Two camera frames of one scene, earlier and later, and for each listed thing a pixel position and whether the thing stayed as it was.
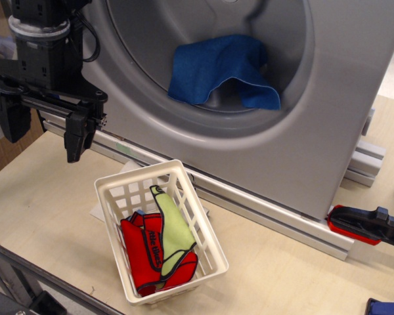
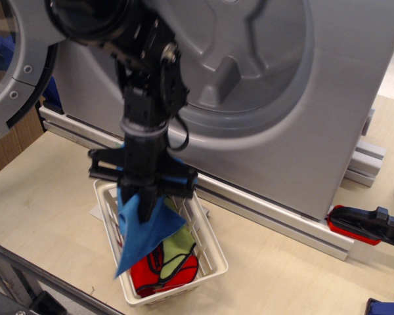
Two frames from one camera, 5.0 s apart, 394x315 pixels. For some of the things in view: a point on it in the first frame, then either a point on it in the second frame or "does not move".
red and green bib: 161,249 does not move
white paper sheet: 96,212 does not move
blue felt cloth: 197,63 to 137,237
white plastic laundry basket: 127,193 does not move
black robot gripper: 48,69 to 144,163
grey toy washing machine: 328,59 does not move
